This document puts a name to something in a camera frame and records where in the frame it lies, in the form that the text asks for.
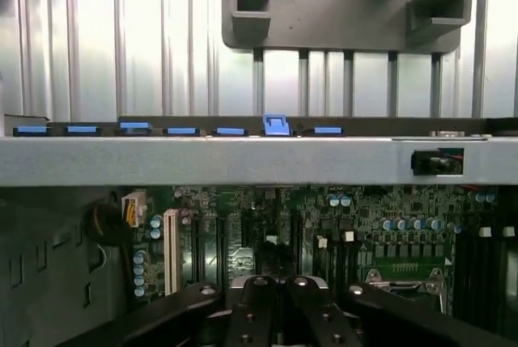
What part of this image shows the black cable bundle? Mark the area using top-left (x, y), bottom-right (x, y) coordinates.
top-left (86, 200), bottom-right (131, 248)

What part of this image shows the large blue slot latch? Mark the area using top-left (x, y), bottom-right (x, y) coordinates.
top-left (262, 113), bottom-right (292, 138)

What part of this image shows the grey power supply unit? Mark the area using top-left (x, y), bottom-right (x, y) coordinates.
top-left (0, 188), bottom-right (134, 347)

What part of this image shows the black open PC case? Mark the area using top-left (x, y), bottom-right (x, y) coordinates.
top-left (0, 114), bottom-right (518, 347)

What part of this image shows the CPU socket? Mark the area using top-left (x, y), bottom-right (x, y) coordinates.
top-left (362, 264), bottom-right (456, 318)

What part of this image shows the green motherboard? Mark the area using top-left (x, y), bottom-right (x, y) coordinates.
top-left (121, 184), bottom-right (518, 319)

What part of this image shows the grey parts rack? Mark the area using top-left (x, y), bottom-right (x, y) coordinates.
top-left (221, 0), bottom-right (474, 56)

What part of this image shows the white power connector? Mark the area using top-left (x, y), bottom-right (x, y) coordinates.
top-left (121, 190), bottom-right (147, 227)

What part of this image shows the white expansion slot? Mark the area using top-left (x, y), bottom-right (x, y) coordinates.
top-left (163, 208), bottom-right (181, 296)

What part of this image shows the black intrusion switch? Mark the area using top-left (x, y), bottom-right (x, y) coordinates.
top-left (410, 147), bottom-right (465, 176)

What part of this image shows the blue slot retention tab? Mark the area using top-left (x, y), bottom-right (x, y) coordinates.
top-left (118, 120), bottom-right (153, 137)
top-left (313, 125), bottom-right (346, 137)
top-left (64, 124), bottom-right (100, 137)
top-left (13, 125), bottom-right (52, 137)

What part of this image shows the black RAM slot bank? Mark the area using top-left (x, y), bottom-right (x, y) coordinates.
top-left (455, 223), bottom-right (518, 318)

